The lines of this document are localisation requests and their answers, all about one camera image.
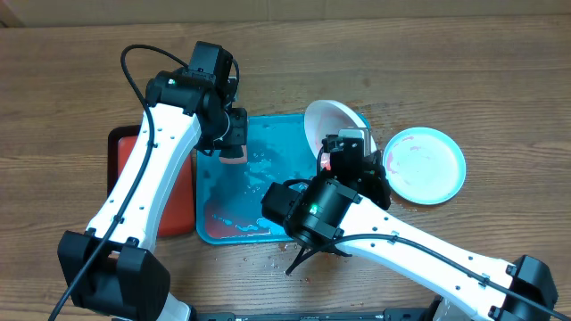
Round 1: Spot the light blue plate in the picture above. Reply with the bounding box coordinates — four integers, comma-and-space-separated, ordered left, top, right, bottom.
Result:
383, 127, 467, 206

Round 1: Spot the white plate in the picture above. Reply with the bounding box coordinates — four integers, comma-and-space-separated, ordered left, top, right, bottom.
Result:
303, 100, 372, 157

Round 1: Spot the red sponge with dark back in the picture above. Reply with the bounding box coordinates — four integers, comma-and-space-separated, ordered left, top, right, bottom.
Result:
219, 145, 248, 164

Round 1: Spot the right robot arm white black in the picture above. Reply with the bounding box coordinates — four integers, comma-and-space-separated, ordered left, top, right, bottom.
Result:
282, 128, 564, 320

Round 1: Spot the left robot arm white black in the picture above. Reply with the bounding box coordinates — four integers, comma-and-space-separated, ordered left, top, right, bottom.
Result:
50, 69, 247, 320

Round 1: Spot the teal plastic tray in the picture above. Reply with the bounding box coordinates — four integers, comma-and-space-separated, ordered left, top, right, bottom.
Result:
196, 114, 317, 245

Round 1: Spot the red tray with black rim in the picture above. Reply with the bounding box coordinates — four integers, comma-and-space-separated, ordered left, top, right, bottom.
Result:
107, 125, 195, 237

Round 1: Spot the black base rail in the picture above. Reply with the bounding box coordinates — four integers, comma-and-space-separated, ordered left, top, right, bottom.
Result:
189, 307, 436, 321

